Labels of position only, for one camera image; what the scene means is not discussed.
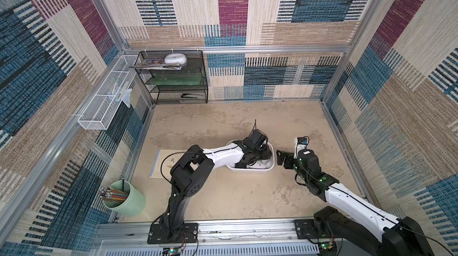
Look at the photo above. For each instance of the cream booklet with blue edge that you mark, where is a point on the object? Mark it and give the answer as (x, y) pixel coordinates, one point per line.
(164, 162)

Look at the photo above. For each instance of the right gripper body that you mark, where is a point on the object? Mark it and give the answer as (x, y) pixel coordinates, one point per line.
(289, 159)

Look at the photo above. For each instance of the white plastic storage box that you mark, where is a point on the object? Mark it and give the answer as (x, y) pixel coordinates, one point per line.
(263, 166)

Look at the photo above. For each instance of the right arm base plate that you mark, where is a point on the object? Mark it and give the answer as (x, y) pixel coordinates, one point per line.
(307, 229)

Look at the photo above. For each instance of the bundle of coloured pencils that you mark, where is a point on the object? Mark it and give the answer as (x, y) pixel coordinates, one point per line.
(112, 194)

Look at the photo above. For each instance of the white wire wall basket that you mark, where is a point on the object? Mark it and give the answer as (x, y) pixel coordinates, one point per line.
(114, 91)

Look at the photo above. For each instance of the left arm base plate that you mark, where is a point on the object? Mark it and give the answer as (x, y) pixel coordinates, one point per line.
(187, 233)

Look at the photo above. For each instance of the green board on shelf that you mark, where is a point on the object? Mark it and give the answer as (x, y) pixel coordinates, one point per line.
(176, 79)

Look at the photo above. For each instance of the white round device on shelf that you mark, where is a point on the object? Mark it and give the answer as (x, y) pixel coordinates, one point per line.
(176, 59)

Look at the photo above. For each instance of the black mesh shelf rack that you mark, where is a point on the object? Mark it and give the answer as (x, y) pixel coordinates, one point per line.
(162, 95)

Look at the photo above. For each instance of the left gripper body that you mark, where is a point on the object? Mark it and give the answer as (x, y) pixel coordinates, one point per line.
(262, 152)

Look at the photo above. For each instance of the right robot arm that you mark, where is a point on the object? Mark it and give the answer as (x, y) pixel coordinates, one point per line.
(350, 217)

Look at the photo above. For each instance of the magazine on shelf top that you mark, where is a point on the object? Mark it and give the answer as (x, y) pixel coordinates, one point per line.
(157, 64)

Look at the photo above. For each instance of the green pencil cup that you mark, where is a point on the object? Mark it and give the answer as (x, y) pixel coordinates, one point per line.
(135, 203)

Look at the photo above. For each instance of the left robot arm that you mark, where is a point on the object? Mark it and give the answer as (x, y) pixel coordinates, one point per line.
(190, 172)

